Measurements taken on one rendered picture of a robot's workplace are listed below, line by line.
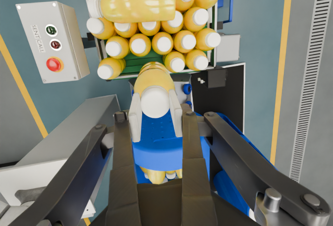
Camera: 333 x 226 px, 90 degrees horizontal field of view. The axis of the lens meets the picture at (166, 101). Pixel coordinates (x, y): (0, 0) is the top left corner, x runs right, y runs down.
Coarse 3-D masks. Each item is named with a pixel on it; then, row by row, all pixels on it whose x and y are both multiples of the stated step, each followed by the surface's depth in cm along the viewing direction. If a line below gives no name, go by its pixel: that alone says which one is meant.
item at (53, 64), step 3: (48, 60) 44; (51, 60) 44; (54, 60) 44; (57, 60) 45; (48, 63) 45; (51, 63) 45; (54, 63) 45; (57, 63) 45; (48, 66) 45; (51, 66) 45; (54, 66) 45; (57, 66) 45; (60, 66) 45; (51, 69) 45; (54, 69) 45; (57, 69) 45
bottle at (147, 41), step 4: (132, 36) 50; (136, 36) 49; (140, 36) 49; (144, 36) 50; (132, 40) 49; (144, 40) 49; (148, 40) 50; (148, 44) 50; (148, 48) 50; (132, 52) 51; (144, 52) 50; (148, 52) 52; (140, 56) 53
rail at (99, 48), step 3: (87, 0) 52; (87, 3) 52; (87, 6) 52; (90, 15) 53; (96, 39) 56; (99, 39) 58; (96, 42) 56; (99, 42) 58; (96, 45) 56; (99, 45) 57; (99, 48) 57; (99, 51) 57; (99, 54) 57; (102, 54) 60; (99, 57) 58; (102, 57) 59
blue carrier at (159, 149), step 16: (144, 128) 55; (160, 128) 54; (144, 144) 46; (160, 144) 46; (176, 144) 45; (144, 160) 46; (160, 160) 44; (176, 160) 44; (208, 160) 53; (144, 176) 72; (208, 176) 56
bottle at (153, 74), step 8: (144, 64) 39; (152, 64) 33; (160, 64) 36; (144, 72) 27; (152, 72) 26; (160, 72) 26; (136, 80) 27; (144, 80) 25; (152, 80) 24; (160, 80) 24; (168, 80) 26; (136, 88) 25; (144, 88) 24; (160, 88) 23; (168, 88) 25; (168, 96) 24
